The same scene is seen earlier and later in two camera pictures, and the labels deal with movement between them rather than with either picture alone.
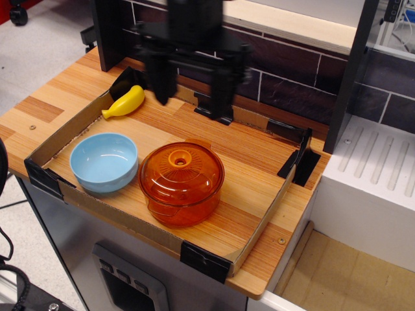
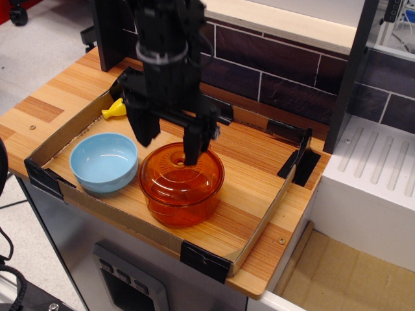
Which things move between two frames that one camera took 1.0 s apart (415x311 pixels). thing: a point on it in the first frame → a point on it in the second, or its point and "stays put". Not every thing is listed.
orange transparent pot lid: [182, 173] stays put
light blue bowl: [104, 162] stays put
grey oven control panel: [124, 286] stays put
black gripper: [195, 28] → [175, 89]
